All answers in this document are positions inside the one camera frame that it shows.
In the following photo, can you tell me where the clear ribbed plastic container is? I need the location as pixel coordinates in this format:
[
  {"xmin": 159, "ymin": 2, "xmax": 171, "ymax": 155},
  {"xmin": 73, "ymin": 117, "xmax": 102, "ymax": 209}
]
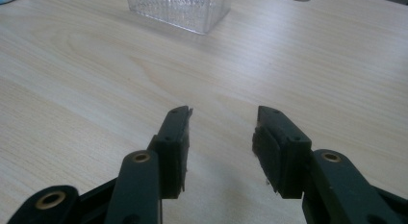
[{"xmin": 125, "ymin": 0, "xmax": 233, "ymax": 36}]

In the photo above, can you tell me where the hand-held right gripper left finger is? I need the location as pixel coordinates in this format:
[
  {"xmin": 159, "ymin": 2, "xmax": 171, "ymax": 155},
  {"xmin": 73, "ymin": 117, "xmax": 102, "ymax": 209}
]
[{"xmin": 147, "ymin": 105, "xmax": 194, "ymax": 200}]

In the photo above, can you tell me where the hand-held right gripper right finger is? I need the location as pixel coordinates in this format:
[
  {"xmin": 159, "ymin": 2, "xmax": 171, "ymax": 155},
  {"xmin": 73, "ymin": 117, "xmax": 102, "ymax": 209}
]
[{"xmin": 251, "ymin": 105, "xmax": 313, "ymax": 200}]

